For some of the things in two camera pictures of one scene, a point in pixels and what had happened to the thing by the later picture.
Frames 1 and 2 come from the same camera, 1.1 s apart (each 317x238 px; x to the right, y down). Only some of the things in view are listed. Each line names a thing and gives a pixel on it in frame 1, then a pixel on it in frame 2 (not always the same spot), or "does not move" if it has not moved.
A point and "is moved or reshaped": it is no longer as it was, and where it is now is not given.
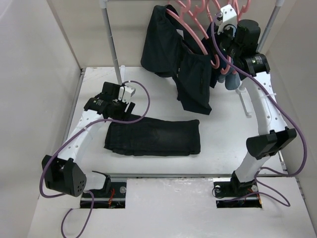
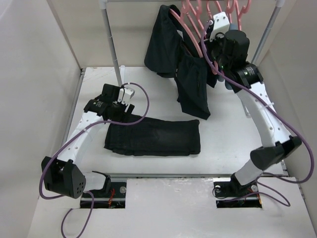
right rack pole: (279, 3) does not move
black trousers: (150, 136) does not move
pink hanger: (186, 10) is moved or reshaped
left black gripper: (122, 115) does not move
